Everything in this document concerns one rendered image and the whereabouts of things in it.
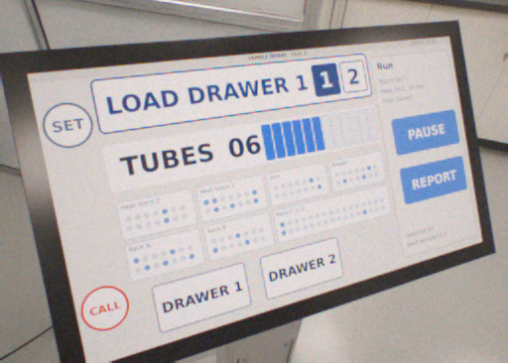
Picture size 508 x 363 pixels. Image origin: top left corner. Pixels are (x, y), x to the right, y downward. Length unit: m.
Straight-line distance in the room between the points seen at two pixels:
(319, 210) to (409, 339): 1.24
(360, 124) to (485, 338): 1.42
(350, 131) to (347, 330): 1.19
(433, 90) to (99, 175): 0.40
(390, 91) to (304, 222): 0.19
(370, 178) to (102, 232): 0.29
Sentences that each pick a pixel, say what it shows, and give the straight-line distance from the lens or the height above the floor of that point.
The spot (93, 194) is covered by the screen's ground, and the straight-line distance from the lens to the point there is 0.35.
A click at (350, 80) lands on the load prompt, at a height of 1.15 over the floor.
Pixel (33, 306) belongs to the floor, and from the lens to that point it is 1.70.
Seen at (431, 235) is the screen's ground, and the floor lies 1.00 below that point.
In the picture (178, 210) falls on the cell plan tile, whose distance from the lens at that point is 0.35.
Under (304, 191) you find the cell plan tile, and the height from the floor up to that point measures 1.07.
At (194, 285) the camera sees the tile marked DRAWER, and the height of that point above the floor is 1.01.
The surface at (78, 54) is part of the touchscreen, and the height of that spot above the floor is 1.19.
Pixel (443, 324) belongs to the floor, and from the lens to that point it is 1.69.
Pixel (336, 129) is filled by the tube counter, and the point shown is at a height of 1.11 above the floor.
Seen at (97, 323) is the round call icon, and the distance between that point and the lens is 0.37.
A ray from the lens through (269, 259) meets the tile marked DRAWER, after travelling 0.37.
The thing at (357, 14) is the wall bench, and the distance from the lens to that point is 2.37.
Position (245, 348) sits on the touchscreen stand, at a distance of 0.72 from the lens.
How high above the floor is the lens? 1.32
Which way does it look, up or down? 40 degrees down
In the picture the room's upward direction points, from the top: 4 degrees clockwise
